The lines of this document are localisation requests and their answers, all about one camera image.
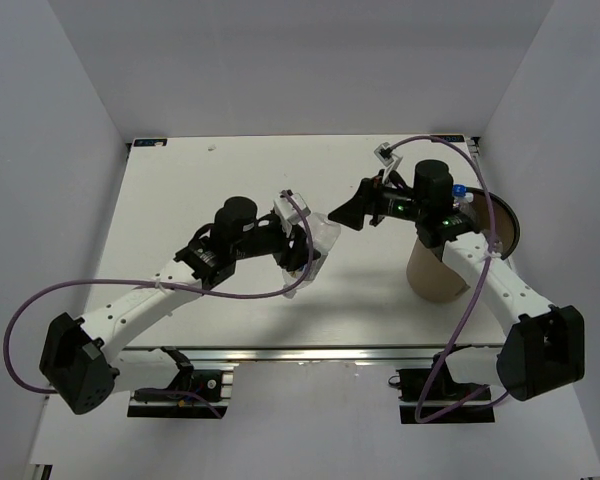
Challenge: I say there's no clear bottle green white label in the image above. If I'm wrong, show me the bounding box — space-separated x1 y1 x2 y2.
282 212 341 299

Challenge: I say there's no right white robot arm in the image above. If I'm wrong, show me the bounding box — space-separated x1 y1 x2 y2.
328 160 585 401

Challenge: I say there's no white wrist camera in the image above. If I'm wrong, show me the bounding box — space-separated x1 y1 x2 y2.
273 190 311 238
374 142 402 184

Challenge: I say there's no purple cable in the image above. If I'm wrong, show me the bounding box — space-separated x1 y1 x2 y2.
387 134 512 425
4 192 316 395

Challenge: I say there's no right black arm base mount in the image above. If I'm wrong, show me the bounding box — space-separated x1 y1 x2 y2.
388 349 496 425

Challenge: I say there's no small bottle blue cap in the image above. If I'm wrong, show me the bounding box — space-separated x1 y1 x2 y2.
452 184 475 217

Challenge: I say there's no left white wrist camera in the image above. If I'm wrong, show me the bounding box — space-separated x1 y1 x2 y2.
273 190 311 238

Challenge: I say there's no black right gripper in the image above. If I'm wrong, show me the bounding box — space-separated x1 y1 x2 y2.
327 170 426 232

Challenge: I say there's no brown cylindrical bin black rim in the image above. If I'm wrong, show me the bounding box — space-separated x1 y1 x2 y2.
406 187 521 303

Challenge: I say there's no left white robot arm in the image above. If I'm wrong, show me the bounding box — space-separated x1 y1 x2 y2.
40 191 340 415

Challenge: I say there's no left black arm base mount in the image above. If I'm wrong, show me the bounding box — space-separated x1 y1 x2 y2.
120 346 233 420

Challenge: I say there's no aluminium front table rail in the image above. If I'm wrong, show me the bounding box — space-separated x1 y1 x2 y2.
124 345 506 367

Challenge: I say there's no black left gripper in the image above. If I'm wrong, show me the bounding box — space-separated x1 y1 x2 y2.
232 218 321 272

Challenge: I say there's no blue logo sticker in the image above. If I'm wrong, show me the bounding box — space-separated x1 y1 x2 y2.
439 135 466 143
132 138 168 148

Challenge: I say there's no aluminium right side rail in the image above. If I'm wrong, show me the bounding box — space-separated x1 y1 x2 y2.
466 137 485 189

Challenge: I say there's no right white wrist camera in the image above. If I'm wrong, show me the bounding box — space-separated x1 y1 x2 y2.
374 142 402 184

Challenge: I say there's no right blue logo sticker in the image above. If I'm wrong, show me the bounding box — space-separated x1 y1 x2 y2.
439 135 466 143

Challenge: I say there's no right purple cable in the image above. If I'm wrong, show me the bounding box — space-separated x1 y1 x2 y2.
387 134 512 425

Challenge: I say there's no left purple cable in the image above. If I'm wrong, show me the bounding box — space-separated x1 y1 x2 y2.
4 192 316 395

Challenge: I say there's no left blue logo sticker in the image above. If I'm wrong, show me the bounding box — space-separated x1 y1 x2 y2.
132 138 168 148

